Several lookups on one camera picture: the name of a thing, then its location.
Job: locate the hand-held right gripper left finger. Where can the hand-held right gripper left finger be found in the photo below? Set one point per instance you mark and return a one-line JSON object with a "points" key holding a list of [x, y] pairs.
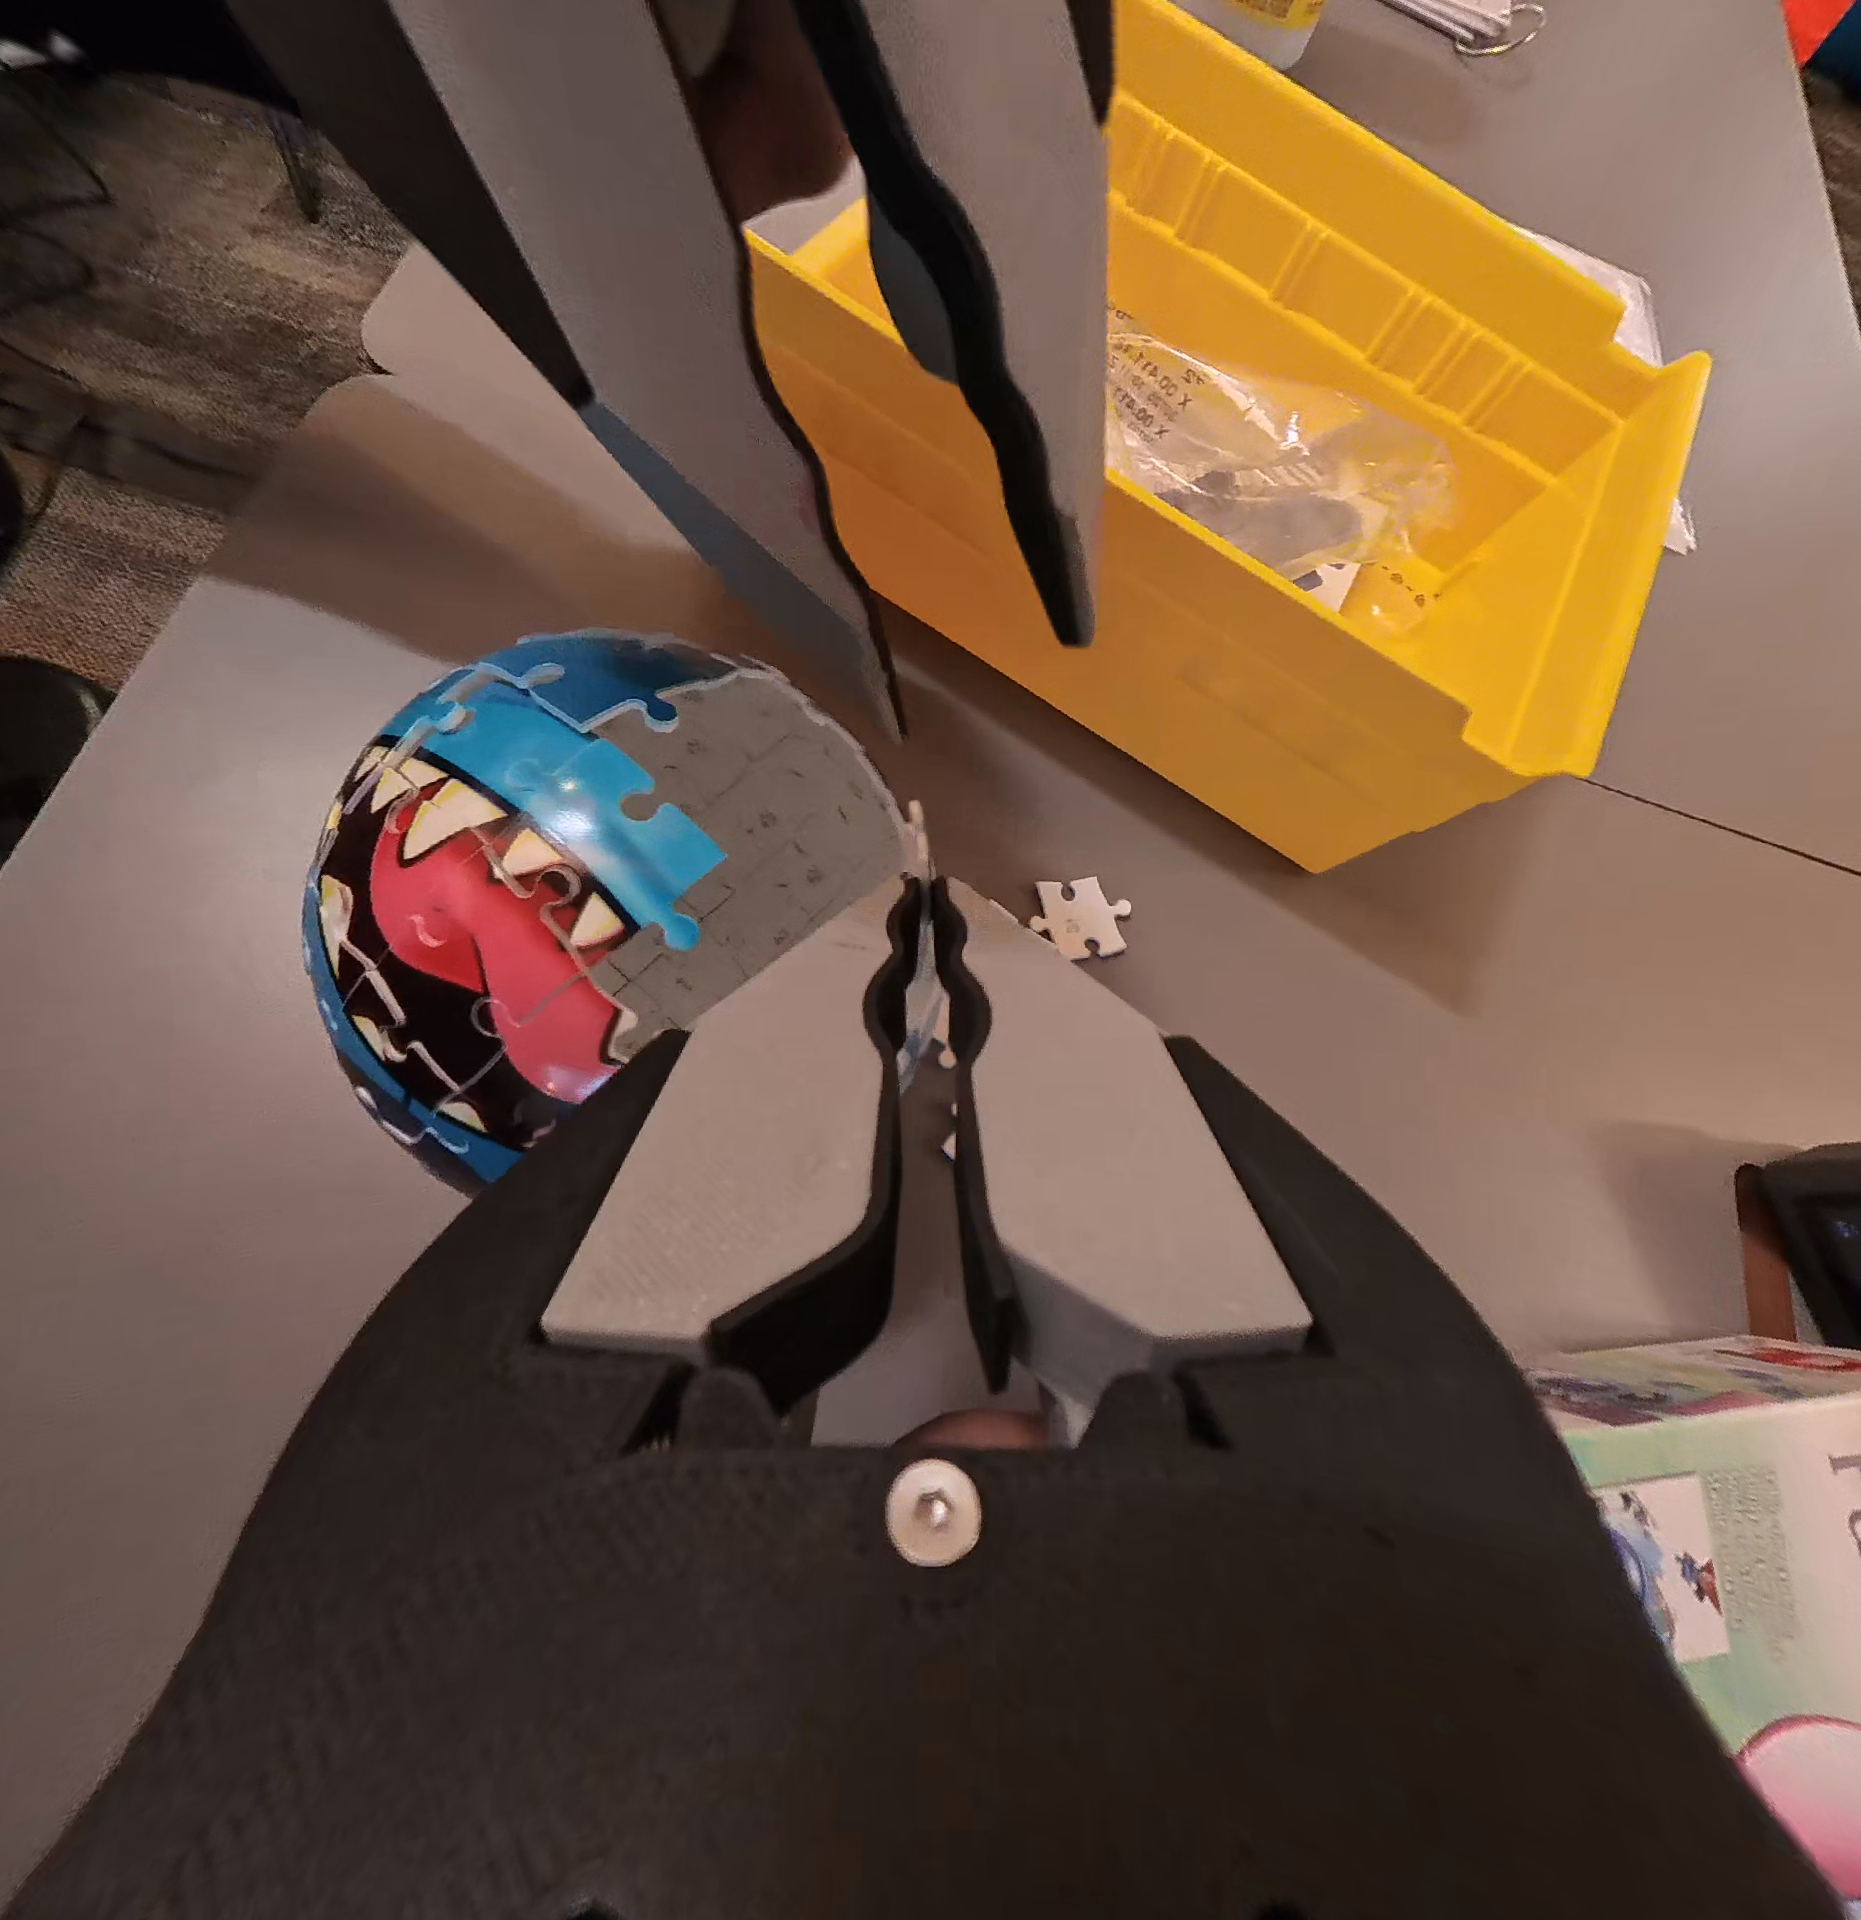
{"points": [[721, 1185]]}

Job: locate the small yellow part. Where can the small yellow part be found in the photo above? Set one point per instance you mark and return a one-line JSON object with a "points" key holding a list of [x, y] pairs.
{"points": [[1389, 599]]}

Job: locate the black electronic device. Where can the black electronic device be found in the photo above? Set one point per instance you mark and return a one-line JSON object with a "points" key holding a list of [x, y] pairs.
{"points": [[1847, 1246]]}

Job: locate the black chair base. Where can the black chair base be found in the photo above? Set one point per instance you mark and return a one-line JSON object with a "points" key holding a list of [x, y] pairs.
{"points": [[30, 749]]}

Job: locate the white puzzle box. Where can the white puzzle box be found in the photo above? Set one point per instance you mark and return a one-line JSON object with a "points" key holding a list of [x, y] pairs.
{"points": [[1741, 1499]]}

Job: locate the red blue object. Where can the red blue object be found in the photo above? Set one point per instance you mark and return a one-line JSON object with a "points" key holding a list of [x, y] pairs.
{"points": [[1847, 23]]}

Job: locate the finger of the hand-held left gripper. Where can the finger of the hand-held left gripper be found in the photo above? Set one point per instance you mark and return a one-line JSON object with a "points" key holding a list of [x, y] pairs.
{"points": [[615, 226], [1005, 150]]}

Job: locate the person's left hand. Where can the person's left hand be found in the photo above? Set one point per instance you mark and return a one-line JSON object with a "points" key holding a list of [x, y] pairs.
{"points": [[766, 120]]}

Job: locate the clear plastic bag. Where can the clear plastic bag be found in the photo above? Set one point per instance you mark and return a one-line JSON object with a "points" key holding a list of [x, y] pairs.
{"points": [[1290, 450]]}

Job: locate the blue cartoon puzzle ball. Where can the blue cartoon puzzle ball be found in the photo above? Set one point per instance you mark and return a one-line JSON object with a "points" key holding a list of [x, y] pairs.
{"points": [[465, 929]]}

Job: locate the pile of puzzle pieces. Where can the pile of puzzle pieces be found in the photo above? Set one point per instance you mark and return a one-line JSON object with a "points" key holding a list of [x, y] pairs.
{"points": [[1080, 918]]}

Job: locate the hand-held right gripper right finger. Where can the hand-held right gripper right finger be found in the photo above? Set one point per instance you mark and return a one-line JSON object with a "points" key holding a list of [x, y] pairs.
{"points": [[1140, 1185]]}

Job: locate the yellow plastic bin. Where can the yellow plastic bin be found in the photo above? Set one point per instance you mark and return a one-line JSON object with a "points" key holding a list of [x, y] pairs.
{"points": [[1319, 705]]}

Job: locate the white bottle yellow label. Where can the white bottle yellow label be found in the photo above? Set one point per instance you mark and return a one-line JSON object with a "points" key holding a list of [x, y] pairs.
{"points": [[1259, 23]]}

